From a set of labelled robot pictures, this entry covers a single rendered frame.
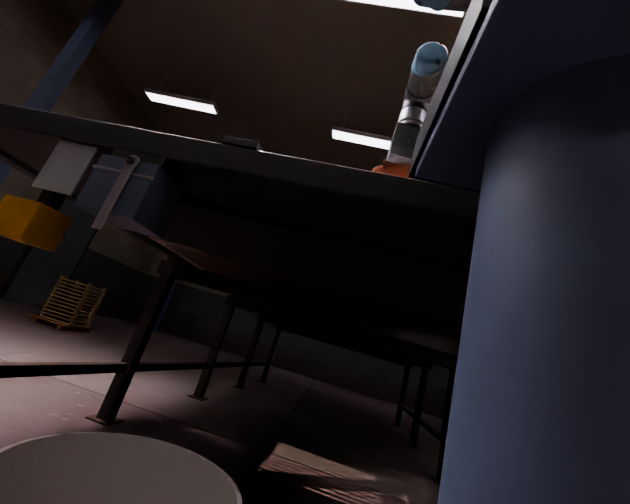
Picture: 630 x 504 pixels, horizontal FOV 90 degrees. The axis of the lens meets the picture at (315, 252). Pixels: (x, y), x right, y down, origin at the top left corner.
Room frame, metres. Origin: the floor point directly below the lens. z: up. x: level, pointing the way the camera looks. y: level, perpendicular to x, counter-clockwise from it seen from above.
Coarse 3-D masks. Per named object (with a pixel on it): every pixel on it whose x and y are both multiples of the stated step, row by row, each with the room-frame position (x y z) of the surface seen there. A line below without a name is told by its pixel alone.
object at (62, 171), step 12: (60, 144) 0.64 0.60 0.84; (72, 144) 0.63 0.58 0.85; (60, 156) 0.64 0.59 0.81; (72, 156) 0.63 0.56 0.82; (84, 156) 0.63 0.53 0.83; (48, 168) 0.64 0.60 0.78; (60, 168) 0.63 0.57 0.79; (72, 168) 0.63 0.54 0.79; (84, 168) 0.62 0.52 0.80; (36, 180) 0.64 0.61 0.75; (48, 180) 0.63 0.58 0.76; (60, 180) 0.63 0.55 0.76; (72, 180) 0.62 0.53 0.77; (60, 192) 0.63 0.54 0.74; (72, 192) 0.62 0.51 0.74
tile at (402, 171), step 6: (384, 162) 0.66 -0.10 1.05; (390, 162) 0.66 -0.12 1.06; (378, 168) 0.69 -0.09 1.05; (384, 168) 0.68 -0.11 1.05; (390, 168) 0.68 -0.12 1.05; (396, 168) 0.67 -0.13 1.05; (402, 168) 0.66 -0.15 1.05; (408, 168) 0.65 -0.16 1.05; (390, 174) 0.70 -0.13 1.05; (396, 174) 0.69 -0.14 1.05; (402, 174) 0.69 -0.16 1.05; (408, 174) 0.68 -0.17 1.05
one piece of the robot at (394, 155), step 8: (408, 120) 0.67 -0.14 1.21; (400, 128) 0.68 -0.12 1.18; (408, 128) 0.68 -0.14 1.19; (416, 128) 0.68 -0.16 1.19; (392, 136) 0.73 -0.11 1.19; (400, 136) 0.68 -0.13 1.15; (408, 136) 0.68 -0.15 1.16; (416, 136) 0.68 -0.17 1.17; (392, 144) 0.68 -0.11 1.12; (400, 144) 0.68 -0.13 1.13; (408, 144) 0.68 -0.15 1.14; (392, 152) 0.68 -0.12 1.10; (400, 152) 0.68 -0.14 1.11; (408, 152) 0.68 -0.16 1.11; (392, 160) 0.70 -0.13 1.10; (400, 160) 0.70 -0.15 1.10; (408, 160) 0.69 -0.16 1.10
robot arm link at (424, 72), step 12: (420, 48) 0.56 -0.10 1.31; (432, 48) 0.55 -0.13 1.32; (444, 48) 0.55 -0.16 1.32; (420, 60) 0.56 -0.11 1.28; (432, 60) 0.55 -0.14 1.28; (444, 60) 0.55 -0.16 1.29; (420, 72) 0.59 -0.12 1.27; (432, 72) 0.58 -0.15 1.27; (408, 84) 0.65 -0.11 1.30; (420, 84) 0.62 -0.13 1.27; (432, 84) 0.61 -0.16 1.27; (420, 96) 0.65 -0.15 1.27
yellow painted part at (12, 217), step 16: (48, 192) 0.64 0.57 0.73; (0, 208) 0.62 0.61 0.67; (16, 208) 0.61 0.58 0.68; (32, 208) 0.60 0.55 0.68; (48, 208) 0.62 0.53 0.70; (0, 224) 0.61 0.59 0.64; (16, 224) 0.60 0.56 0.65; (32, 224) 0.61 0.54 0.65; (48, 224) 0.64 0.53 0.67; (64, 224) 0.66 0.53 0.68; (16, 240) 0.66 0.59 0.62; (32, 240) 0.62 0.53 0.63; (48, 240) 0.65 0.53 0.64
